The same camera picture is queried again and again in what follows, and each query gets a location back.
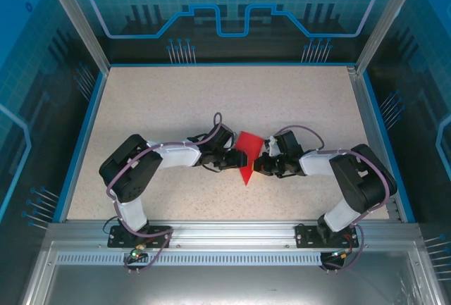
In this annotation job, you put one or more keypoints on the aluminium frame post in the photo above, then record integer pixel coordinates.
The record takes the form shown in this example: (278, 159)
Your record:
(79, 23)
(385, 23)

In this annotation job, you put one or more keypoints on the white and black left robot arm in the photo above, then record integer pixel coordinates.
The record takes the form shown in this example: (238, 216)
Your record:
(127, 174)

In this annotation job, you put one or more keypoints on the metal tray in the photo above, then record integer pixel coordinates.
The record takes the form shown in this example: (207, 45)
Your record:
(225, 287)

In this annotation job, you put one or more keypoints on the aluminium mounting rail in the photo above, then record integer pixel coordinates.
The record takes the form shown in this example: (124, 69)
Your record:
(232, 234)

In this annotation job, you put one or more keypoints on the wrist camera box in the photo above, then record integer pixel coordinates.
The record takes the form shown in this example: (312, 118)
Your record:
(232, 142)
(272, 144)

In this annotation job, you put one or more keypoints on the aluminium side rail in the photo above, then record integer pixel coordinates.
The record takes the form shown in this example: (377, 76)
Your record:
(372, 136)

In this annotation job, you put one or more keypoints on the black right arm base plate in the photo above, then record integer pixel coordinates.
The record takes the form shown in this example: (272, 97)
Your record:
(304, 236)

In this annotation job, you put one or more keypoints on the red paper sheet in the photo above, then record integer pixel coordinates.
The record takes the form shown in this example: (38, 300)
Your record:
(249, 143)

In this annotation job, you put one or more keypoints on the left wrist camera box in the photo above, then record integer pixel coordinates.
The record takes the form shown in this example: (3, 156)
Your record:
(232, 142)

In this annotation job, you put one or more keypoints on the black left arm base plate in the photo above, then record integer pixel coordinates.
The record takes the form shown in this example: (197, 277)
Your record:
(118, 241)

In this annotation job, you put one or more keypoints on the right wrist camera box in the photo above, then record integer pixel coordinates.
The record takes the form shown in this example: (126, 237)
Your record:
(272, 144)

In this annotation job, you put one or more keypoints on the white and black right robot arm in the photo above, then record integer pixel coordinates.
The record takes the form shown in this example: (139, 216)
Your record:
(363, 181)

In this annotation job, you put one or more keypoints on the blue printed side panel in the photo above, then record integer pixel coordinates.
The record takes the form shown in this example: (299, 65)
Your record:
(28, 72)
(423, 90)

